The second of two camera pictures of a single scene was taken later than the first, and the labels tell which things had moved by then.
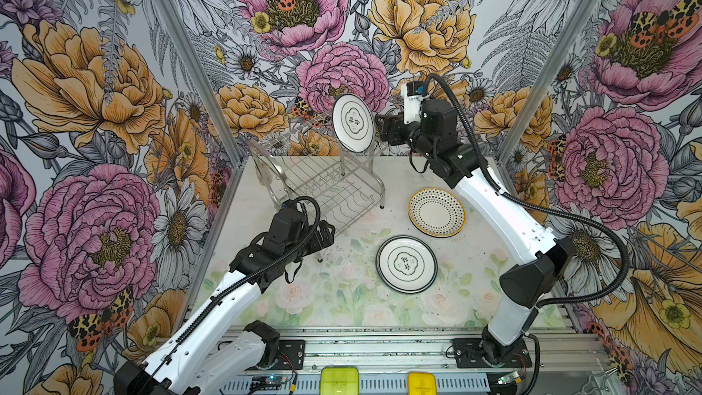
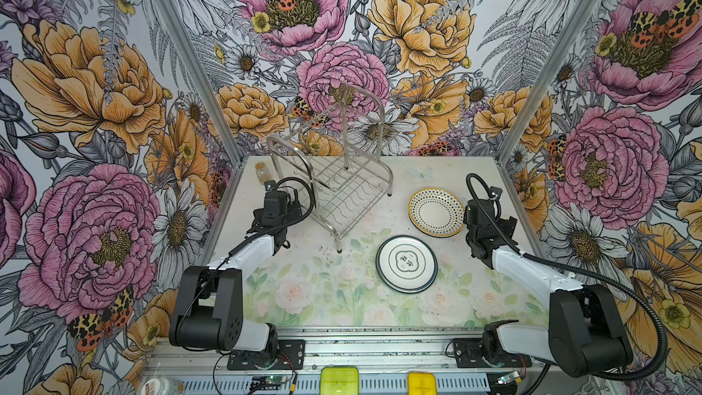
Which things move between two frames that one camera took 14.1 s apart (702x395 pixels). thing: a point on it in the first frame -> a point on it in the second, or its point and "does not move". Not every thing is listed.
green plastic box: x=339 y=380 does not move
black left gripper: x=324 y=236 -> x=293 y=211
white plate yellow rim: x=436 y=212 does not move
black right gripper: x=393 y=125 -> x=512 y=222
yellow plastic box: x=421 y=383 does not move
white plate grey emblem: x=353 y=123 -> x=406 y=263
